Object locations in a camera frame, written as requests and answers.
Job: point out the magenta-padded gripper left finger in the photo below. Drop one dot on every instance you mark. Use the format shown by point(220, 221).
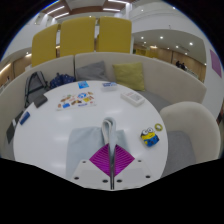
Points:
point(100, 160)

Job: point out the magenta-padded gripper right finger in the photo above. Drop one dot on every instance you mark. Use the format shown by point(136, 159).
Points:
point(123, 160)

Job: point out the light blue towel with lettering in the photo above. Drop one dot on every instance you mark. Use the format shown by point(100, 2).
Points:
point(83, 143)

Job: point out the yellow and blue cartoon toy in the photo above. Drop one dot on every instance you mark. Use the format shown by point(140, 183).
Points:
point(149, 137)

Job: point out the flat white box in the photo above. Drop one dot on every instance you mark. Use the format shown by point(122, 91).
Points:
point(132, 98)

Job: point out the colourful sticker sheet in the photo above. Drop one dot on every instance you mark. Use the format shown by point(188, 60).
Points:
point(76, 100)

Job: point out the small white and blue packet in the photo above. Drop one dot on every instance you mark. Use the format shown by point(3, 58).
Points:
point(109, 86)

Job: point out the small blue card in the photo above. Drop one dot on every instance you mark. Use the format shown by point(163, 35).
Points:
point(83, 85)

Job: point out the white rounded chair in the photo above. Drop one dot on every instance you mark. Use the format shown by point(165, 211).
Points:
point(190, 120)

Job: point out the yellow-green cushion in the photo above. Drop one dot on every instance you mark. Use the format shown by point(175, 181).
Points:
point(129, 76)

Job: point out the dark blue patterned bag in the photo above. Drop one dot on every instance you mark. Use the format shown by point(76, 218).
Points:
point(62, 80)

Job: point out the grey cushion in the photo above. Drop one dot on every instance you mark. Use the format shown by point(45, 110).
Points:
point(91, 71)

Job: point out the curved white sofa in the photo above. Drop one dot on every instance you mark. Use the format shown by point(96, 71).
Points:
point(170, 83)

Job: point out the small white device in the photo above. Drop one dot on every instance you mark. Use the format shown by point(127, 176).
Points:
point(13, 124)

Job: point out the black flat laptop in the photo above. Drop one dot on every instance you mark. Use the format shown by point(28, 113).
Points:
point(10, 131)

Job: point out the grey mesh backpack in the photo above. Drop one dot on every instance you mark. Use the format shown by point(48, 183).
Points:
point(35, 86)

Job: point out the yellow upholstered panel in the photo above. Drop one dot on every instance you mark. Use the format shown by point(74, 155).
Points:
point(77, 36)
point(45, 46)
point(114, 35)

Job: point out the group of ceiling lights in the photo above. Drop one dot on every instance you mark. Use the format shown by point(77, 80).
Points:
point(55, 10)

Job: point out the purple wall sign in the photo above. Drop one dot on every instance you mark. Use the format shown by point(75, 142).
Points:
point(216, 63)

